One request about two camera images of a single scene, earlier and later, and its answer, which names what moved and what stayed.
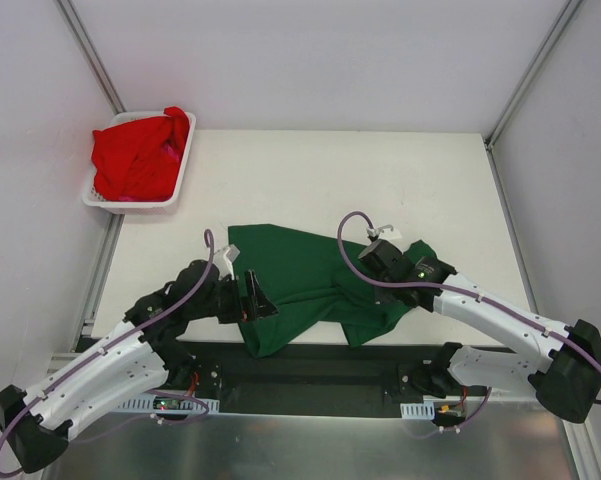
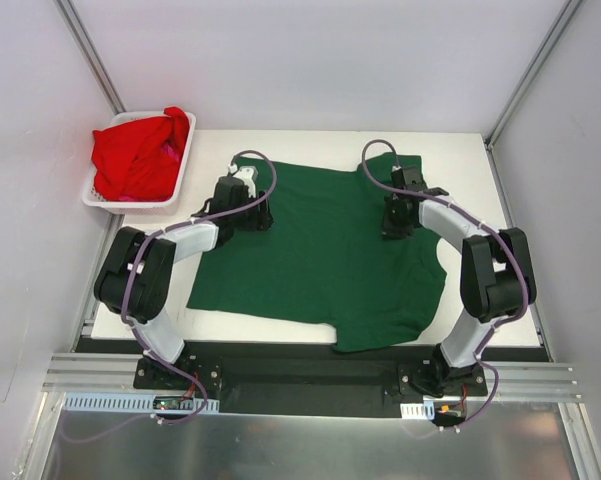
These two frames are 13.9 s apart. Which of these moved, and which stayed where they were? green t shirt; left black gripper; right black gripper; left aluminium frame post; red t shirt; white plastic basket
Moved: green t shirt; right black gripper; left black gripper
Stayed: red t shirt; left aluminium frame post; white plastic basket
